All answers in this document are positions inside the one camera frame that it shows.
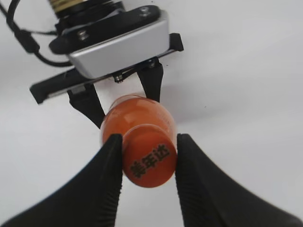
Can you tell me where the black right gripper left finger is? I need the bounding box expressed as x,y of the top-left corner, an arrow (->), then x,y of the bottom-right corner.
3,134 -> 122,227

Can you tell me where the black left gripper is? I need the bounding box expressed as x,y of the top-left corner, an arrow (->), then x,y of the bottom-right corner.
30,6 -> 184,128

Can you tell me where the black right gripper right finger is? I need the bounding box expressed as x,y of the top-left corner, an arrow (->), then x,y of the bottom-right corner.
175,134 -> 303,227

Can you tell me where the orange Mirinda soda bottle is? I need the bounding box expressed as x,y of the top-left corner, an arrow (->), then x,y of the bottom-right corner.
100,95 -> 177,145

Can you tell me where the orange bottle cap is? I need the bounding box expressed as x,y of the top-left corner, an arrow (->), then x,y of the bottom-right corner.
123,124 -> 178,188

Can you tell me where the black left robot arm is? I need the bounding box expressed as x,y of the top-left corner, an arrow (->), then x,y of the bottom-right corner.
30,0 -> 184,127

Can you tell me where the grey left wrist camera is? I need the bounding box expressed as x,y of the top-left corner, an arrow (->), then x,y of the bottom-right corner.
68,10 -> 169,79

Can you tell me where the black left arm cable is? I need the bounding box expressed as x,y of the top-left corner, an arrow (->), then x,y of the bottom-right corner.
0,0 -> 73,67

